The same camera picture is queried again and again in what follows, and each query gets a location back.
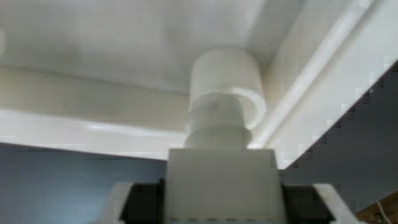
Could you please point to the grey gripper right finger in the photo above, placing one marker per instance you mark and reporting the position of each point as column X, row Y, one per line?
column 334, row 203

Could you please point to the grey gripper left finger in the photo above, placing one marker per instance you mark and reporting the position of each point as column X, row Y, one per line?
column 114, row 204

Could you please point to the white table leg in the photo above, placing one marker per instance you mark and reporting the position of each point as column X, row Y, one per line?
column 222, row 185

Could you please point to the white square table top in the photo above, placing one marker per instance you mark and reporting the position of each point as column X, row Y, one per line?
column 96, row 56

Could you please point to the white L-shaped obstacle fence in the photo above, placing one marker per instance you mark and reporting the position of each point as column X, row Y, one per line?
column 336, row 54

